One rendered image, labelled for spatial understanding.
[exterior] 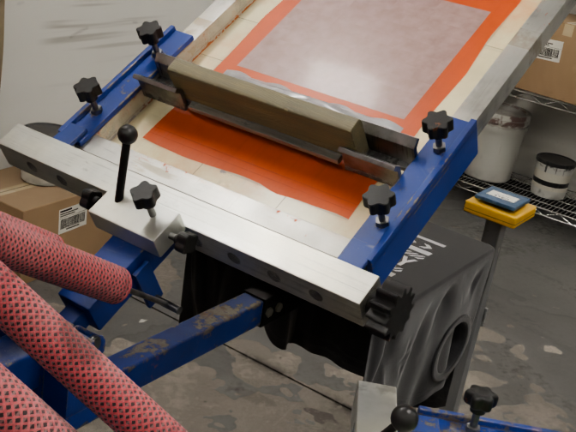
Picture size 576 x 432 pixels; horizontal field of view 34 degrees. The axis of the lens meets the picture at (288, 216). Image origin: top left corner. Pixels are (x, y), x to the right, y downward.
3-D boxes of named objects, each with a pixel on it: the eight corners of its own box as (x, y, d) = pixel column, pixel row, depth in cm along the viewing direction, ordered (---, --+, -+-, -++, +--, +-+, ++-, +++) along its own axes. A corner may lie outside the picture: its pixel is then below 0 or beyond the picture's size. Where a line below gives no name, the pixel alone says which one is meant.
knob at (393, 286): (380, 294, 125) (374, 259, 120) (417, 310, 122) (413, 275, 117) (350, 335, 122) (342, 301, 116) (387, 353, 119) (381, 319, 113)
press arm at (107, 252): (148, 229, 139) (139, 207, 135) (179, 243, 136) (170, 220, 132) (69, 315, 130) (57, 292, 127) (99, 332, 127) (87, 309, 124)
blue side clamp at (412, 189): (449, 143, 147) (447, 110, 142) (478, 153, 144) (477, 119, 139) (345, 279, 133) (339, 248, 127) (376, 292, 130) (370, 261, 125)
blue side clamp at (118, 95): (180, 55, 174) (171, 24, 169) (201, 62, 172) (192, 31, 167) (70, 159, 160) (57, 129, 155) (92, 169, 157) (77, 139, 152)
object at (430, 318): (425, 369, 210) (457, 235, 198) (459, 385, 205) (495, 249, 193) (311, 456, 173) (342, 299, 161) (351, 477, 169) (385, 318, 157)
